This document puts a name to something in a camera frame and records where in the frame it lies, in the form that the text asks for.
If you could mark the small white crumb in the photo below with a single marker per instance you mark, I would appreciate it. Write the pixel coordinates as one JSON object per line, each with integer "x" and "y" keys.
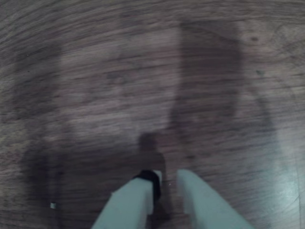
{"x": 53, "y": 205}

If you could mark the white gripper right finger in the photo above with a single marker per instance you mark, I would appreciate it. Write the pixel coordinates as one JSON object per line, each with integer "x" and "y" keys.
{"x": 205, "y": 205}

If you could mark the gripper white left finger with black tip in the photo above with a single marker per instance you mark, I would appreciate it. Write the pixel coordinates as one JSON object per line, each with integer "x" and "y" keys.
{"x": 128, "y": 205}

